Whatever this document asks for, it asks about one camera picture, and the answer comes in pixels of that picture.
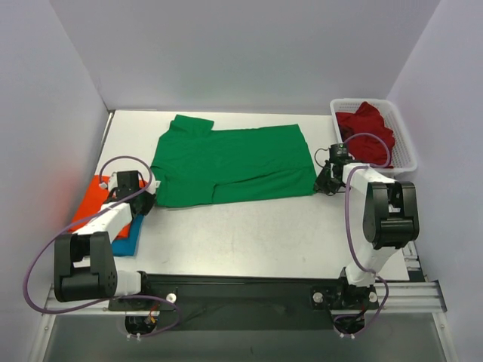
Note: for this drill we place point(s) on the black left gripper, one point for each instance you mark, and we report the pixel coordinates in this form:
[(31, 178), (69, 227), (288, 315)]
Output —
[(146, 204)]

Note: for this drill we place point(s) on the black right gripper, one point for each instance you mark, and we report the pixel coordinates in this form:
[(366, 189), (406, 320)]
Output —
[(324, 182)]

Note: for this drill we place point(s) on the green t-shirt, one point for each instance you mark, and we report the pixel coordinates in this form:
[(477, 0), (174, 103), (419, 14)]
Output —
[(198, 165)]

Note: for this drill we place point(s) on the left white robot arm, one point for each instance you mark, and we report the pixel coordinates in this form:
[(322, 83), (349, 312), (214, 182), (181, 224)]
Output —
[(84, 265)]

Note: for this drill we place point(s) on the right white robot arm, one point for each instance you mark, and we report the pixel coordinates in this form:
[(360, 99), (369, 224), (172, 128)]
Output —
[(390, 217)]

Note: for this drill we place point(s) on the dark red t-shirt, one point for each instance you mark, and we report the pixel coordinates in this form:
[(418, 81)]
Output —
[(366, 136)]

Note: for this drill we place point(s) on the folded blue t-shirt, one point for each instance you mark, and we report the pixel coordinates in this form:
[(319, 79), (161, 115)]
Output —
[(124, 247)]

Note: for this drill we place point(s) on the white plastic basket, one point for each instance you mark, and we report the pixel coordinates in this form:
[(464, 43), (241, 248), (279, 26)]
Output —
[(404, 159)]

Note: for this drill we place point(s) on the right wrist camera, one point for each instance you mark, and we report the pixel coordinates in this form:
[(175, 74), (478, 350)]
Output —
[(338, 152)]

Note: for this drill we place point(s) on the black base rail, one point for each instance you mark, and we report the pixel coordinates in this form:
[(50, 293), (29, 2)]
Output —
[(214, 303)]

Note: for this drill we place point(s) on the aluminium frame rail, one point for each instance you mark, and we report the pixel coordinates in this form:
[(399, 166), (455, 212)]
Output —
[(394, 297)]

